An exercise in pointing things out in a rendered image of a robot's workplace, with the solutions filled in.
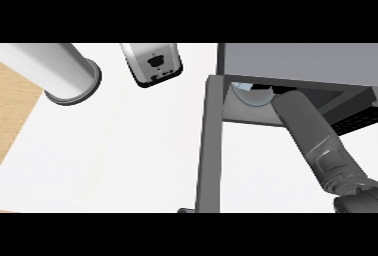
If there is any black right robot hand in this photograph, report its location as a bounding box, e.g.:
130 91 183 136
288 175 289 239
251 84 298 96

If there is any pale blue milk carton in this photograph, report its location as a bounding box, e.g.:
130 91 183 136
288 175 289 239
228 82 254 93

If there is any glass microwave turntable plate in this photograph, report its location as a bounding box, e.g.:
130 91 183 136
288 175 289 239
231 87 276 108

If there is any grey microwave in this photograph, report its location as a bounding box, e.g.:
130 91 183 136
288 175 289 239
214 43 378 137

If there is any dark grey microwave door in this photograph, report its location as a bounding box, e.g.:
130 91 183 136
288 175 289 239
177 74 226 214

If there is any white cylinder with grey rim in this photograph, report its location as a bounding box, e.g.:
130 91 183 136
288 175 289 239
0 43 103 107

